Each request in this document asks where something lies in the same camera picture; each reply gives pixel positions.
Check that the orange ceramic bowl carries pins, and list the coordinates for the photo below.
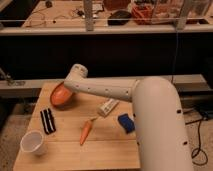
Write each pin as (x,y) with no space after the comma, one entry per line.
(60,95)

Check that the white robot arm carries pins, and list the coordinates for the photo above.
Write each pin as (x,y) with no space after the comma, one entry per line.
(161,135)

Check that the blue sponge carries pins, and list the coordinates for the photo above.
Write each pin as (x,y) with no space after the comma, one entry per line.
(126,122)

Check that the orange carrot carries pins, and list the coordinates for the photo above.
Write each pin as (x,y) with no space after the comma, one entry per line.
(86,130)

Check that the black object on bench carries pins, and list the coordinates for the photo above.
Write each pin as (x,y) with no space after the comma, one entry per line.
(119,17)

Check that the orange box on bench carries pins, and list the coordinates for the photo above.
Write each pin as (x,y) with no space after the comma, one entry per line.
(141,14)

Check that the translucent plastic cup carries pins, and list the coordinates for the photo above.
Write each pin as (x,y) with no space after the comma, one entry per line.
(33,143)

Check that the grey metal post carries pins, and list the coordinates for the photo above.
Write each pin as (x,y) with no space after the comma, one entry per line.
(184,12)
(88,15)

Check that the grey metal post right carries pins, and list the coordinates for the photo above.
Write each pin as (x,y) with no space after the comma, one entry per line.
(184,12)

